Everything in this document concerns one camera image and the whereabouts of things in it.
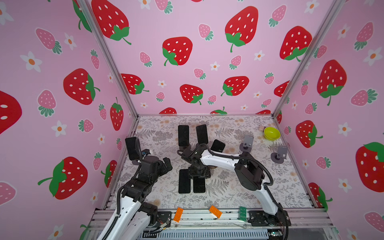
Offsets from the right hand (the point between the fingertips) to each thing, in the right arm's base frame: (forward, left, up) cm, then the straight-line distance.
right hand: (195, 178), depth 88 cm
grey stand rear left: (+20, +12, -1) cm, 24 cm away
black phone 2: (+15, -12, +15) cm, 24 cm away
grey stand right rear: (+24, -32, +3) cm, 40 cm away
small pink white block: (+44, -45, +2) cm, 63 cm away
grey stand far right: (+19, -52, +5) cm, 56 cm away
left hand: (0, +16, +17) cm, 23 cm away
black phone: (+23, +10, +11) cm, 27 cm away
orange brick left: (-20, +6, +1) cm, 21 cm away
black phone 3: (-3, -3, -1) cm, 4 cm away
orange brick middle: (-17, -13, +2) cm, 22 cm away
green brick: (-16, -27, +1) cm, 31 cm away
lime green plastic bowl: (+39, -52, +1) cm, 65 cm away
